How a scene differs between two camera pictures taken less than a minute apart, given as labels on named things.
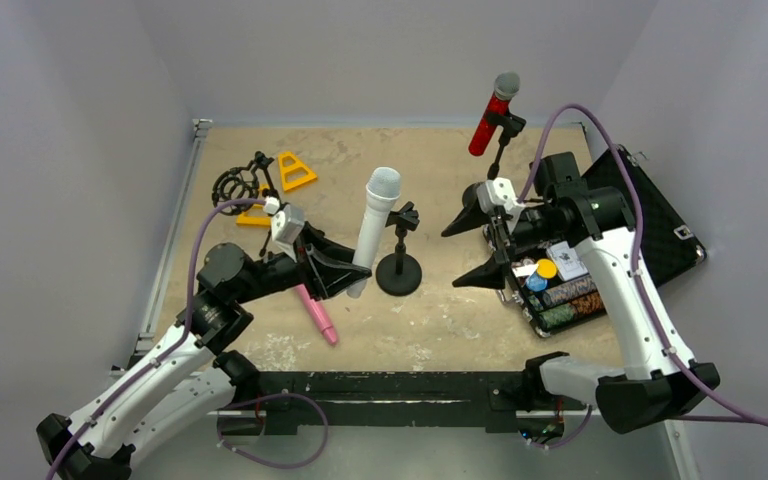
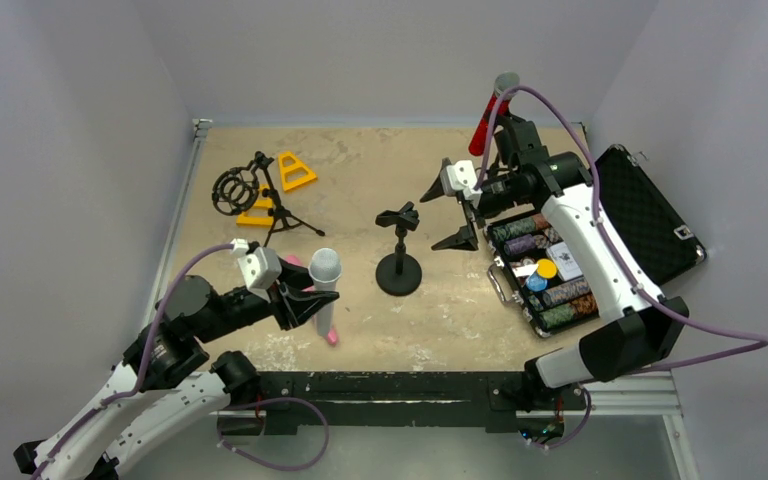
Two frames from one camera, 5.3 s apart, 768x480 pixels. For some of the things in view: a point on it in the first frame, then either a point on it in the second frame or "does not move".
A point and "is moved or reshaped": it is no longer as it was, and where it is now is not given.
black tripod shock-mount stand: (242, 183) does not move
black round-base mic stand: (510, 124) is moved or reshaped
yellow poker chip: (546, 268) does not move
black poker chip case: (549, 284) does not move
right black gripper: (502, 235) → (466, 205)
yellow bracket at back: (288, 185) does not move
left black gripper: (310, 265) → (279, 302)
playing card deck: (567, 261) does not move
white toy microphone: (383, 187) → (324, 270)
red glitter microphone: (506, 85) does not move
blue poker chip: (536, 282) does not move
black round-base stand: (400, 274) does not move
